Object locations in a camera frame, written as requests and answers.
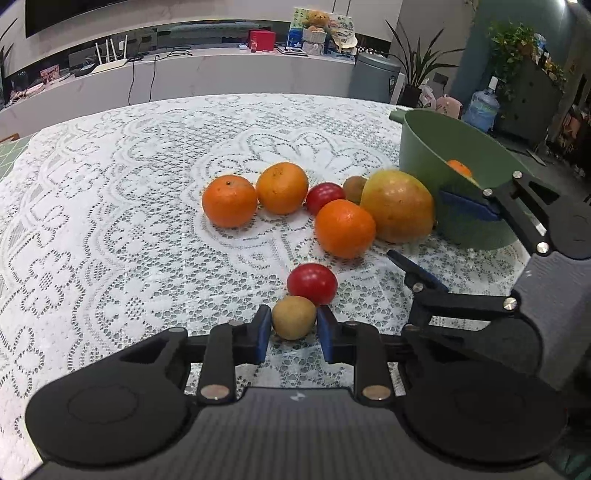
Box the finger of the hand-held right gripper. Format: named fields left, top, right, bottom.
left=438, top=171, right=568, bottom=257
left=387, top=249, right=522, bottom=334

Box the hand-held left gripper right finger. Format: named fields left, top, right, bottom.
left=317, top=305, right=444, bottom=407

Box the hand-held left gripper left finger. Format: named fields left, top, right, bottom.
left=119, top=305, right=272, bottom=406

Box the pale kiwi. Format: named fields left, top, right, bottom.
left=271, top=296, right=318, bottom=341

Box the red tomato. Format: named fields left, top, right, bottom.
left=287, top=263, right=339, bottom=306
left=305, top=183, right=346, bottom=217

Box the reddish yellow mango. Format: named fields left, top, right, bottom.
left=360, top=169, right=435, bottom=244

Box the green plastic bowl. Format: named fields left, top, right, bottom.
left=389, top=108, right=532, bottom=250

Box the brown kiwi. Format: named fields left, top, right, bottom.
left=342, top=176, right=369, bottom=205

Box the water bottle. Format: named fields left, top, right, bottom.
left=463, top=76, right=501, bottom=134

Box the pink case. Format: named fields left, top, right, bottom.
left=435, top=95, right=464, bottom=119

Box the white plastic bag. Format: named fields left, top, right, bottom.
left=418, top=79, right=437, bottom=110

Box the grey cabinet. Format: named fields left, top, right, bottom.
left=496, top=60, right=566, bottom=146

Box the potted long-leaf plant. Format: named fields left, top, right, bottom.
left=385, top=18, right=467, bottom=108

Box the grey trash can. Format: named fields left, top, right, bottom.
left=348, top=52, right=402, bottom=103

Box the leafy plant on cabinet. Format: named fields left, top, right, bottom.
left=487, top=21, right=539, bottom=88

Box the white lace tablecloth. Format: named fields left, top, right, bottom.
left=0, top=92, right=546, bottom=476

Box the teddy bear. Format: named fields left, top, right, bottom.
left=302, top=9, right=333, bottom=35

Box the red box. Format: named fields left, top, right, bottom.
left=248, top=28, right=275, bottom=52

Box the white marble console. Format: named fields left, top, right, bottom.
left=0, top=48, right=365, bottom=139

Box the green grid mat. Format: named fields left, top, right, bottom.
left=0, top=135, right=31, bottom=185

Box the white router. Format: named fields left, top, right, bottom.
left=90, top=39, right=132, bottom=75

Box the black television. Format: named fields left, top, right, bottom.
left=24, top=0, right=296, bottom=38

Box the black cable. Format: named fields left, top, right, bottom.
left=127, top=48, right=192, bottom=106

